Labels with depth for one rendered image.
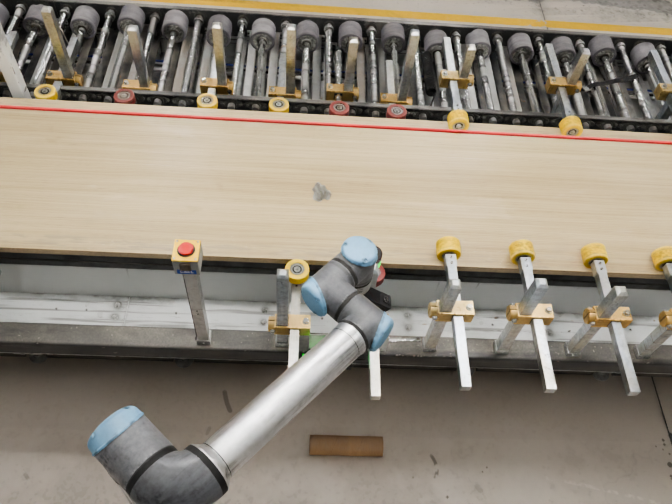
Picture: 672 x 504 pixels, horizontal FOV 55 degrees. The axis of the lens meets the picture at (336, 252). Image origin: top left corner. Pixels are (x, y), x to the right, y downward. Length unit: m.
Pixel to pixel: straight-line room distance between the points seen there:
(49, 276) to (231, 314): 0.63
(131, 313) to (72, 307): 0.21
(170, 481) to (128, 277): 1.17
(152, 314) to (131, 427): 1.10
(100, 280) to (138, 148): 0.50
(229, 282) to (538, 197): 1.16
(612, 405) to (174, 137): 2.21
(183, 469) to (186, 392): 1.65
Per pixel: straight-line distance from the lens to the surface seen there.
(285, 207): 2.25
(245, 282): 2.26
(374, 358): 2.01
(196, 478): 1.27
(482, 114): 2.84
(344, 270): 1.55
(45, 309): 2.48
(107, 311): 2.42
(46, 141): 2.59
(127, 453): 1.30
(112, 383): 2.98
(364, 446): 2.73
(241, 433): 1.32
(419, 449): 2.85
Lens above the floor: 2.66
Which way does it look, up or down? 55 degrees down
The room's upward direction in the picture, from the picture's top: 7 degrees clockwise
